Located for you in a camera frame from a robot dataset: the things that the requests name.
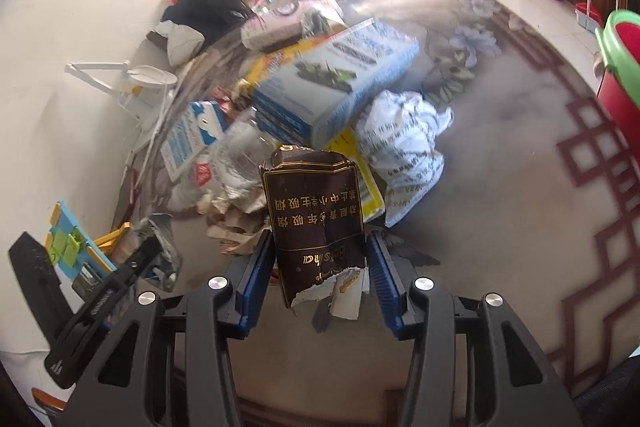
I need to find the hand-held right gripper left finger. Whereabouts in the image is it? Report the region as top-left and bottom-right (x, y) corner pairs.
(60, 234), (277, 427)

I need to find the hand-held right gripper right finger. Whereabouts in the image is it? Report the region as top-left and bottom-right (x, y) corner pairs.
(367, 232), (583, 427)

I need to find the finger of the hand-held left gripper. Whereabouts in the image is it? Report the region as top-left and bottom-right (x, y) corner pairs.
(44, 236), (164, 390)

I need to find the paper bag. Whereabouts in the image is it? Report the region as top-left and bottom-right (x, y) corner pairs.
(206, 189), (273, 258)

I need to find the dark brown cigarette pack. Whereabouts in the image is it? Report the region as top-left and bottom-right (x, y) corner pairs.
(258, 145), (371, 320)

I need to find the red bucket with green rim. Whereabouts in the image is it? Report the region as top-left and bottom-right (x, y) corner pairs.
(594, 9), (640, 148)

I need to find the blue plastic toy board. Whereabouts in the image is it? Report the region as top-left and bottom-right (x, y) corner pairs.
(44, 201), (121, 280)

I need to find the yellow cardboard box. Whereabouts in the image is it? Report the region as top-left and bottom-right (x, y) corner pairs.
(327, 129), (387, 224)

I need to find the clear plastic bottle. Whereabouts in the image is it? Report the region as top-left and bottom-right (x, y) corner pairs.
(167, 109), (281, 212)

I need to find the crumpled white printed bag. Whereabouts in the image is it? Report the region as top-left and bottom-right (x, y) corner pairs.
(355, 90), (455, 229)

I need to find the blue and white carton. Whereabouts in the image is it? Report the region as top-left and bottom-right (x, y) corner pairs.
(160, 99), (238, 182)

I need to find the white desk fan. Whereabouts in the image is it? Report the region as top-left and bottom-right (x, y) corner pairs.
(64, 61), (180, 158)

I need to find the blue cardboard box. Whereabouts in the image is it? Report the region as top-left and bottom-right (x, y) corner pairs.
(251, 20), (421, 148)

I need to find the white pillow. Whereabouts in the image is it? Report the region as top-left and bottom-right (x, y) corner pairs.
(152, 21), (207, 68)

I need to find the black jacket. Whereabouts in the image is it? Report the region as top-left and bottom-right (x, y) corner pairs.
(160, 0), (251, 42)

